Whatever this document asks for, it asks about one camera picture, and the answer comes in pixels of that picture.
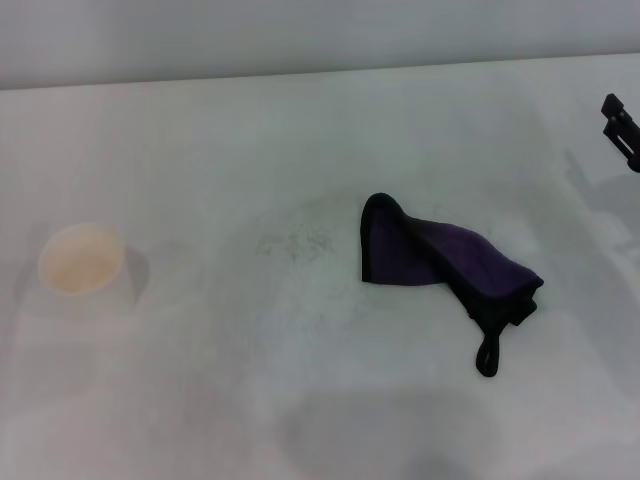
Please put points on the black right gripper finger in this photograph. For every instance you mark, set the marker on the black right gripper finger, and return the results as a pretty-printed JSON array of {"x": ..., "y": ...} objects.
[{"x": 612, "y": 105}]

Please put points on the purple rag with black trim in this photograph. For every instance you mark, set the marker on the purple rag with black trim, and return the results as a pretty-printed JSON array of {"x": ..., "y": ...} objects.
[{"x": 450, "y": 255}]

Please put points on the white paper cup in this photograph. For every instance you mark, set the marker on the white paper cup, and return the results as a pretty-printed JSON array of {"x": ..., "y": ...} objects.
[{"x": 80, "y": 260}]

